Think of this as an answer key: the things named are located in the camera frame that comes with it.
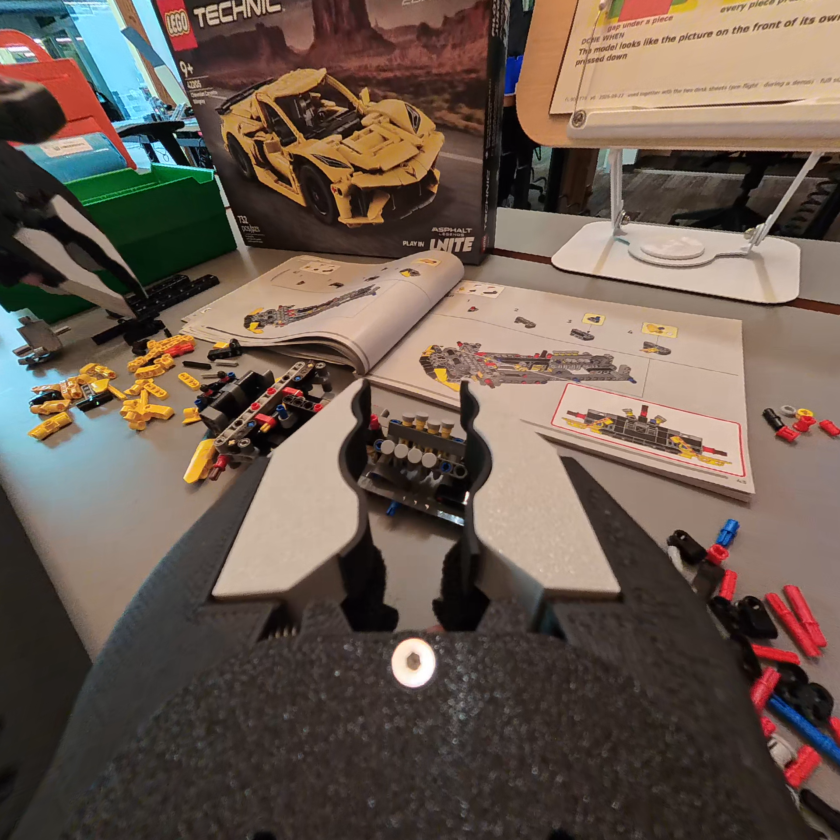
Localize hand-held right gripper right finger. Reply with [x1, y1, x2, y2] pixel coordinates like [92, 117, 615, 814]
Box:
[459, 379, 623, 603]

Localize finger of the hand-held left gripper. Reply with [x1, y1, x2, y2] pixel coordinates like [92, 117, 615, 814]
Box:
[47, 196, 149, 299]
[13, 225, 139, 320]

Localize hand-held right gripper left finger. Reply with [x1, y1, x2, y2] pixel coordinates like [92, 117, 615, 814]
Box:
[211, 378, 375, 603]

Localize yellow and black lego arc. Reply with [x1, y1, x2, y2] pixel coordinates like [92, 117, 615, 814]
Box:
[182, 438, 219, 484]

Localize grey black lego chassis assembly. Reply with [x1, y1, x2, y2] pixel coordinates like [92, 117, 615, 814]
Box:
[197, 361, 473, 519]

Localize pile of yellow lego pieces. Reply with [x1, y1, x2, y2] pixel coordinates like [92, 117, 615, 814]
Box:
[26, 335, 201, 441]

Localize white instruction booklet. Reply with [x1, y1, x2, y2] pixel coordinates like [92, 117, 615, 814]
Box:
[180, 252, 756, 503]

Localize pile of red blue lego pins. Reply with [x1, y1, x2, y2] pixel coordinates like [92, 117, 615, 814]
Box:
[666, 518, 840, 840]

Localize black lego beams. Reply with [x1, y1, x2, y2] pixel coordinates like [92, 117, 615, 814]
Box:
[92, 274, 221, 345]

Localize cluster of small lego bushes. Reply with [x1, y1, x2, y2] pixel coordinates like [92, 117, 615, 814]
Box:
[761, 406, 840, 442]

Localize lego set box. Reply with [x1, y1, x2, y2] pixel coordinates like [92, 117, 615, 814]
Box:
[151, 0, 513, 266]

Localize orange plastic case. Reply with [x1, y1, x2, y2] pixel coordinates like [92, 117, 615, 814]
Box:
[0, 29, 135, 172]

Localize blue wrapped roll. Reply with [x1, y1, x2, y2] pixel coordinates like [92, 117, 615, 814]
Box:
[20, 131, 132, 185]

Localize green plastic bin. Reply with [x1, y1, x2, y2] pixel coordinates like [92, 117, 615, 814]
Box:
[0, 164, 237, 315]

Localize black perforated armrest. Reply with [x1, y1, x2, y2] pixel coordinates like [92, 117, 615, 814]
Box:
[0, 486, 93, 828]

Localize white tablet stand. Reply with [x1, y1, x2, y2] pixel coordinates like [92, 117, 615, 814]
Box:
[515, 0, 840, 306]

